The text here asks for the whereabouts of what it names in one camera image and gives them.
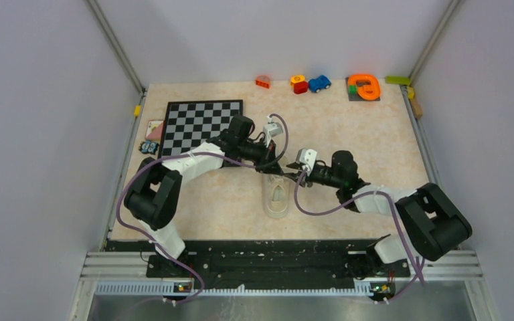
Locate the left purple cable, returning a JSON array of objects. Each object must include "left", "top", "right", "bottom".
[{"left": 114, "top": 114, "right": 290, "bottom": 306}]

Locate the white cable duct strip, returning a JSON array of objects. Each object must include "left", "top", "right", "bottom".
[{"left": 95, "top": 281, "right": 374, "bottom": 296}]

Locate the orange marble track toy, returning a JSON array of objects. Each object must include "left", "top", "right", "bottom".
[{"left": 346, "top": 74, "right": 381, "bottom": 102}]

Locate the green block on rail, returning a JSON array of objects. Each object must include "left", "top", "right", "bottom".
[{"left": 385, "top": 76, "right": 412, "bottom": 86}]

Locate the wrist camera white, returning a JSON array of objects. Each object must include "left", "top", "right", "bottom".
[
  {"left": 262, "top": 115, "right": 283, "bottom": 147},
  {"left": 296, "top": 148, "right": 317, "bottom": 175}
]

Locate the blue toy car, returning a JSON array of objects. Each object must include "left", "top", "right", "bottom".
[{"left": 308, "top": 75, "right": 332, "bottom": 93}]

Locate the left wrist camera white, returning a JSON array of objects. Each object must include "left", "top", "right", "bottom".
[{"left": 262, "top": 115, "right": 283, "bottom": 147}]

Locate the beige lace sneaker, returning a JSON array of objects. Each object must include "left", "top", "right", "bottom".
[{"left": 262, "top": 174, "right": 292, "bottom": 219}]

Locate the small blue toy robot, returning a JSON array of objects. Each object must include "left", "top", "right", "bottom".
[{"left": 138, "top": 140, "right": 159, "bottom": 155}]

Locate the pink tangram card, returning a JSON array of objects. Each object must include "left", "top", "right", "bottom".
[{"left": 145, "top": 120, "right": 164, "bottom": 142}]

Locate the yellow clip right rail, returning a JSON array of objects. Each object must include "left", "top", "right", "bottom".
[{"left": 407, "top": 86, "right": 416, "bottom": 100}]

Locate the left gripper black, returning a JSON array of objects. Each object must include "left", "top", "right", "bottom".
[{"left": 238, "top": 136, "right": 283, "bottom": 175}]

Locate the orange toy block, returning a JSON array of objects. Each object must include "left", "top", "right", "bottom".
[{"left": 254, "top": 75, "right": 271, "bottom": 89}]

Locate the red toy block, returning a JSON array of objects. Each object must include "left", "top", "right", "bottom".
[{"left": 292, "top": 81, "right": 309, "bottom": 94}]

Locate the wooden block right rail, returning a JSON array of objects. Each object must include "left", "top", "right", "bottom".
[{"left": 409, "top": 98, "right": 424, "bottom": 119}]

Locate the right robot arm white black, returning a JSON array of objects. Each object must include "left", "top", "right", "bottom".
[{"left": 296, "top": 148, "right": 473, "bottom": 276}]

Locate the black white chessboard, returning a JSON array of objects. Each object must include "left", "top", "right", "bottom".
[{"left": 157, "top": 100, "right": 244, "bottom": 157}]

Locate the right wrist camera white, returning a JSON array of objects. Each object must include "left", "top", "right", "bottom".
[{"left": 296, "top": 148, "right": 317, "bottom": 175}]

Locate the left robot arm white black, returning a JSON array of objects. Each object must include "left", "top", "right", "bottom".
[{"left": 118, "top": 114, "right": 288, "bottom": 277}]

